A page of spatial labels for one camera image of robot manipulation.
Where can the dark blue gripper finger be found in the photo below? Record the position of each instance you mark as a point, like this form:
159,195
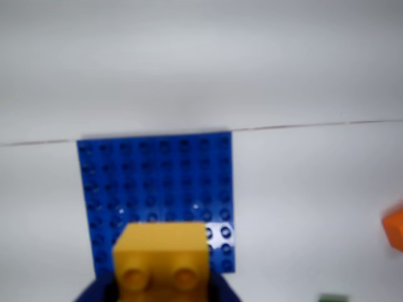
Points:
94,291
223,289

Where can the yellow 2x2 building block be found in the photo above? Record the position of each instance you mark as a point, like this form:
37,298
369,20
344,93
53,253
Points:
160,251

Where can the green building block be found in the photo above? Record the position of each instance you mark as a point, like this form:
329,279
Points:
333,298

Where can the blue 8x8 studded baseplate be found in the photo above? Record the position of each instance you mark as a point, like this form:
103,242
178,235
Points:
157,179

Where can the orange building block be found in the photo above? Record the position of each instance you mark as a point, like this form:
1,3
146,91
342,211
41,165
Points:
395,226

